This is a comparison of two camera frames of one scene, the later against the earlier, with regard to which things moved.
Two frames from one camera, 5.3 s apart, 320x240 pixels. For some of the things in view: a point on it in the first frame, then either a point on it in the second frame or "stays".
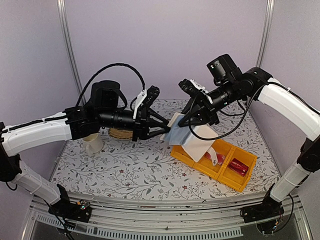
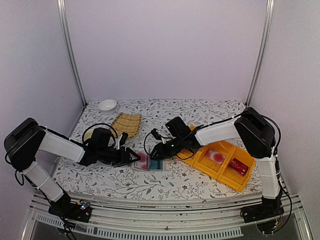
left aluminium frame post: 62,6 stays
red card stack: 238,167 stays
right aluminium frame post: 270,6 stays
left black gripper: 143,125 → 124,161
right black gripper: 205,112 → 162,152
